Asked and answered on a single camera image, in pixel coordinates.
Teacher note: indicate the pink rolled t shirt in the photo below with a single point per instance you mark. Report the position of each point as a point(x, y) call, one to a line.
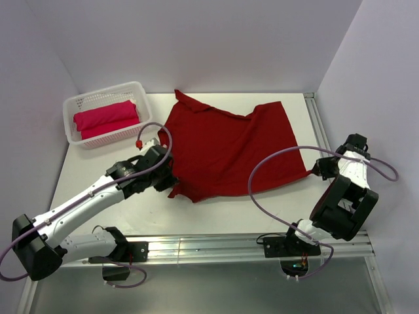
point(97, 122)

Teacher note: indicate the white perforated plastic basket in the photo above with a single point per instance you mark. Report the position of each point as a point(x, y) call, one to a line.
point(132, 91)

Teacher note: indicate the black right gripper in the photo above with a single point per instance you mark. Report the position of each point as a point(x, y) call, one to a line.
point(320, 169)

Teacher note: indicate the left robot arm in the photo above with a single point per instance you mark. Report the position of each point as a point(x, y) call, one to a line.
point(43, 244)

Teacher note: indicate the dark red t shirt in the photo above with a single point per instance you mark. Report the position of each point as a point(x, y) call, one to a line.
point(214, 151)

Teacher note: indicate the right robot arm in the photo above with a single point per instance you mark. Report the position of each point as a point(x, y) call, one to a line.
point(347, 202)

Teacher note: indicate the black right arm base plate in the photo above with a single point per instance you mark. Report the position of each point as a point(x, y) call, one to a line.
point(288, 246)

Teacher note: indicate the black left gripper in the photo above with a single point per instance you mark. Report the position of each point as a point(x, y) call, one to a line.
point(170, 180)

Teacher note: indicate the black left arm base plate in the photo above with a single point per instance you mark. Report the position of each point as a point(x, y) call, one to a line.
point(137, 251)

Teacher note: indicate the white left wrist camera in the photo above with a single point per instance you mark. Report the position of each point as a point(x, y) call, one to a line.
point(144, 146)

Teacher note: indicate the aluminium frame rail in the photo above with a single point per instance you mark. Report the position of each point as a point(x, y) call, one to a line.
point(203, 258)

